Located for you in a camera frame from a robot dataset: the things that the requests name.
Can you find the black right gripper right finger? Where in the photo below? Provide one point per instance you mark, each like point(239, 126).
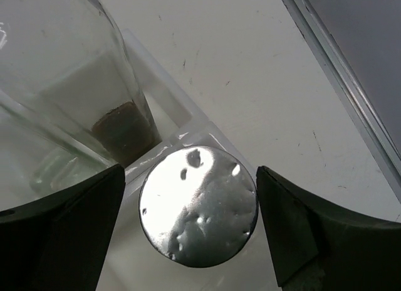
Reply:
point(318, 245)

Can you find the silver lid shaker bottle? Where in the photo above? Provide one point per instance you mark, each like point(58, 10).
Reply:
point(198, 206)

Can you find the aluminium table right rail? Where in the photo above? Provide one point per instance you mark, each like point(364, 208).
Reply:
point(348, 89)

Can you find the square glass bottle gold spout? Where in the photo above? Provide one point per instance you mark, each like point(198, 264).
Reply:
point(92, 92)

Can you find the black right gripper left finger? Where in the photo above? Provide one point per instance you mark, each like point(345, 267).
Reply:
point(60, 242)

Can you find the clear round glass oil bottle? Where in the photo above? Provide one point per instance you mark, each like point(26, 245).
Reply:
point(38, 158)

